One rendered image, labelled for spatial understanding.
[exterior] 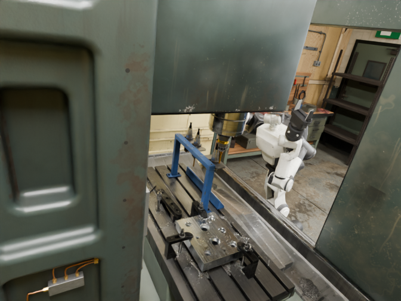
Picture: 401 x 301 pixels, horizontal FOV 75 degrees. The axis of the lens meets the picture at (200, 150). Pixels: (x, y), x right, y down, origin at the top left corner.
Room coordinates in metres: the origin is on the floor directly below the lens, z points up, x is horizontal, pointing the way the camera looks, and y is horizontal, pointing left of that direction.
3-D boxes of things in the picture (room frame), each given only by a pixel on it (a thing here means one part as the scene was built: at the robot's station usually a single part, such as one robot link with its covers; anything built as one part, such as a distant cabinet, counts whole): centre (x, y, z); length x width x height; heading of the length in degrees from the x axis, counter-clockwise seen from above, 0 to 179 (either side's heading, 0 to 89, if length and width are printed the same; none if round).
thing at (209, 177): (1.28, -0.07, 1.05); 0.10 x 0.05 x 0.30; 122
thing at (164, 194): (1.25, 0.13, 0.93); 0.26 x 0.05 x 0.06; 37
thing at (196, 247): (1.00, -0.11, 0.97); 0.29 x 0.23 x 0.05; 32
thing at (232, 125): (1.10, -0.10, 1.56); 0.16 x 0.16 x 0.12
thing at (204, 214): (1.17, -0.05, 0.97); 0.13 x 0.03 x 0.15; 32
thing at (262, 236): (1.48, -0.33, 0.70); 0.90 x 0.30 x 0.16; 32
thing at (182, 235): (0.94, 0.03, 0.97); 0.13 x 0.03 x 0.15; 122
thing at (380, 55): (5.17, -2.91, 1.18); 1.09 x 0.09 x 2.35; 33
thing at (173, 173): (1.65, 0.16, 1.05); 0.10 x 0.05 x 0.30; 122
